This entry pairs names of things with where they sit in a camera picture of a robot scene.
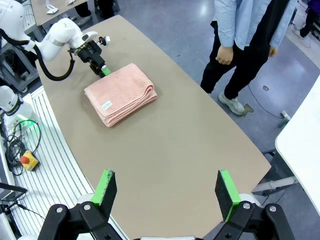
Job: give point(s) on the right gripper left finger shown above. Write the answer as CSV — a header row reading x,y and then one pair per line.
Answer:
x,y
105,195

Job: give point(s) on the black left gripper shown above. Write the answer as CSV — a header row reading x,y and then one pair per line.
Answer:
x,y
90,53

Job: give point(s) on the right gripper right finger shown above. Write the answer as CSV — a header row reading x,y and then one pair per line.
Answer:
x,y
226,195

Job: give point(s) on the pink herringbone towel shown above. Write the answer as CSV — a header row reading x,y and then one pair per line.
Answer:
x,y
120,92

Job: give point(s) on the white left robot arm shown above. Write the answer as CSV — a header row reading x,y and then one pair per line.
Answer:
x,y
60,32

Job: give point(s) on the person's left forearm blue sleeve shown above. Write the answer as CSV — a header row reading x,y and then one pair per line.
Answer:
x,y
282,27

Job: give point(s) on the person's right forearm blue sleeve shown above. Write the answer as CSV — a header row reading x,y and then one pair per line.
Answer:
x,y
228,25

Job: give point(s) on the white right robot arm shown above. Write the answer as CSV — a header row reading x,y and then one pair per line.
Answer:
x,y
10,100

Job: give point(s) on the person's right hand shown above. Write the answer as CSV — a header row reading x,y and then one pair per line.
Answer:
x,y
226,55

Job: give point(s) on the person's left hand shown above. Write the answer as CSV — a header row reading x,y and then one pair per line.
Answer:
x,y
273,51

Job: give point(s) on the white ribbed mounting platform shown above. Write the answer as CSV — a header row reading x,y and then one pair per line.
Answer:
x,y
57,162

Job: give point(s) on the small white object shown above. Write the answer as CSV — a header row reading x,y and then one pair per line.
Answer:
x,y
52,10

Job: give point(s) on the yellow emergency stop button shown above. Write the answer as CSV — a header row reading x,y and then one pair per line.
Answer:
x,y
31,162

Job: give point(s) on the brown side table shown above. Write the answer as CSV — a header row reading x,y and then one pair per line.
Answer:
x,y
42,10

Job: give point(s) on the grey metal equipment rack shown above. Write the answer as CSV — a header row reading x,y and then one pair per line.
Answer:
x,y
15,65

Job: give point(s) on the brown floor tape patch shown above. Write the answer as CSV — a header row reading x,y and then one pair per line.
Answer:
x,y
248,108

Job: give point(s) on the white table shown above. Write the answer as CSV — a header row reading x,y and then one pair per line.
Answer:
x,y
305,150

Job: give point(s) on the white sneaker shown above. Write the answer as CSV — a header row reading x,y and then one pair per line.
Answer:
x,y
232,103

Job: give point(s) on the black flat device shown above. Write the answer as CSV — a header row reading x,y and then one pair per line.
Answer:
x,y
10,187

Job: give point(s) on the white power plug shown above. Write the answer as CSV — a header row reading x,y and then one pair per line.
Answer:
x,y
285,115

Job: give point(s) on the person in light blue shirt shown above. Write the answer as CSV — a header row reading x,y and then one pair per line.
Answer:
x,y
250,57

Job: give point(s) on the person in blue jacket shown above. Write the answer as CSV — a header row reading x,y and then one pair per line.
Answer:
x,y
311,17

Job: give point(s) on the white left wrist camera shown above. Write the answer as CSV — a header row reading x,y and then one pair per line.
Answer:
x,y
107,39

